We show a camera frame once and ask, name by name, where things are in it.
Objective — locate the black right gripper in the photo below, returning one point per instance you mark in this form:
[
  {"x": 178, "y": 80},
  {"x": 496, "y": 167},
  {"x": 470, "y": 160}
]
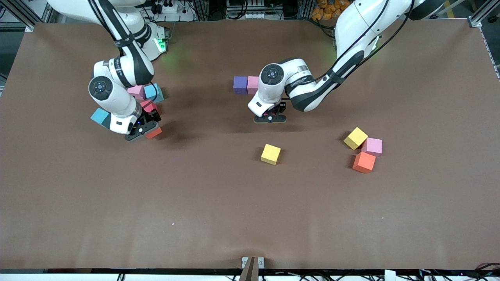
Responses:
[{"x": 150, "y": 115}]

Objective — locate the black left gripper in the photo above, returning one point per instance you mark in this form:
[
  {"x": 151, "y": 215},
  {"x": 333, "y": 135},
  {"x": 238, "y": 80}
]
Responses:
[{"x": 279, "y": 106}]

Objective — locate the orange foam cube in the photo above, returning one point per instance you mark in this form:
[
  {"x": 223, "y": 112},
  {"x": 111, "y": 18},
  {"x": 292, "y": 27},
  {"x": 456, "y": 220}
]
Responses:
[
  {"x": 156, "y": 133},
  {"x": 364, "y": 162}
]

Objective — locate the pink foam cube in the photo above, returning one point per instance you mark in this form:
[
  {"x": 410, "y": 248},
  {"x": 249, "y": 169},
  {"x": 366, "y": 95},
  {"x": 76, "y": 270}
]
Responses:
[
  {"x": 372, "y": 146},
  {"x": 136, "y": 92},
  {"x": 252, "y": 84}
]

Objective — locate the purple foam cube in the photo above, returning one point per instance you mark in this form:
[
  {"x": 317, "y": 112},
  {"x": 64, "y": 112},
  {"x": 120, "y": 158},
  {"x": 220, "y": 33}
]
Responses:
[{"x": 240, "y": 84}]

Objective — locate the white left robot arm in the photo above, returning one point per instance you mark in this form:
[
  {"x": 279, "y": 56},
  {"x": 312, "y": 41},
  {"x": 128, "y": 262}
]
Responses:
[{"x": 272, "y": 74}]

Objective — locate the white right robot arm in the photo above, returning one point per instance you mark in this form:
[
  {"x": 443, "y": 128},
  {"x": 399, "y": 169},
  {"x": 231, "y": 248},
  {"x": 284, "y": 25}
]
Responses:
[{"x": 117, "y": 70}]

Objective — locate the red foam cube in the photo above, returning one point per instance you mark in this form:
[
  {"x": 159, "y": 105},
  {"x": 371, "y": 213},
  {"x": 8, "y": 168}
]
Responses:
[{"x": 147, "y": 106}]

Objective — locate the yellow foam cube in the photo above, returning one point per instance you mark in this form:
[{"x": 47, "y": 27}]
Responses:
[
  {"x": 270, "y": 154},
  {"x": 355, "y": 138}
]

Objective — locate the blue foam cube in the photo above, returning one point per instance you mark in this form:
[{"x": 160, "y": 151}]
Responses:
[
  {"x": 156, "y": 93},
  {"x": 99, "y": 117}
]

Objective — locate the white electrical unit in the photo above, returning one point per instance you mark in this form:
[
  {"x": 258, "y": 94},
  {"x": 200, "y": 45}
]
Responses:
[{"x": 254, "y": 15}]

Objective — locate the pile of orange objects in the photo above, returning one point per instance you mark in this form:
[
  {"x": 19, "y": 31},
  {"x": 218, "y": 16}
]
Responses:
[{"x": 324, "y": 11}]

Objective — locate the white power strip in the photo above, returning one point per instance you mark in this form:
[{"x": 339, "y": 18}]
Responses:
[{"x": 170, "y": 8}]

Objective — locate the white tag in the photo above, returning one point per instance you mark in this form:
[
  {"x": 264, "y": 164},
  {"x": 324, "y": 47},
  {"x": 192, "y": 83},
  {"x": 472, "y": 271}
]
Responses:
[{"x": 390, "y": 275}]

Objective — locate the silver metal bracket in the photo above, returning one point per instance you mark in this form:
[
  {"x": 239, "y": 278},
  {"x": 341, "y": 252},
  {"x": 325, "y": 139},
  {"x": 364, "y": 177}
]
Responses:
[{"x": 244, "y": 260}]

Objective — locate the aluminium frame rail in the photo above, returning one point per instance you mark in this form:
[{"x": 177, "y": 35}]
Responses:
[
  {"x": 23, "y": 17},
  {"x": 484, "y": 9}
]

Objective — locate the slotted aluminium side rail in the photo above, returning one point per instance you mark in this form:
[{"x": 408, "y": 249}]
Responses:
[{"x": 491, "y": 54}]

